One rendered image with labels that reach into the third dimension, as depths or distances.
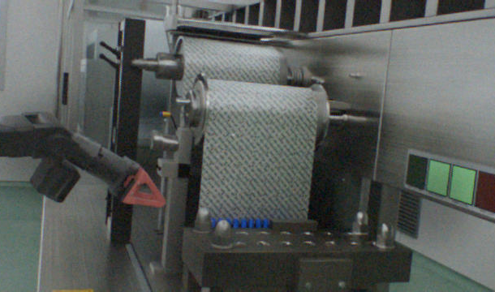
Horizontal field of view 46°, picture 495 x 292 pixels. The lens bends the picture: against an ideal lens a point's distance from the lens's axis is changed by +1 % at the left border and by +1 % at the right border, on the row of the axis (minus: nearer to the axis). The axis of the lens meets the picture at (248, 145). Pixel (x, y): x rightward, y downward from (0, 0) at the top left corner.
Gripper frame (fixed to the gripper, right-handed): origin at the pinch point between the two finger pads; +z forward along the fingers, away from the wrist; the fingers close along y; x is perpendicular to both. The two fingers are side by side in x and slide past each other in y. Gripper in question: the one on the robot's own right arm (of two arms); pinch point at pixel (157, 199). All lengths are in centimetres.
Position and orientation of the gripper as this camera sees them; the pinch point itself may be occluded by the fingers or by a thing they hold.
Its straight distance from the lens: 114.2
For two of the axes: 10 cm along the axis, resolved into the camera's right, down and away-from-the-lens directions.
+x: 5.6, -8.3, 0.7
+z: 7.7, 5.5, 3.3
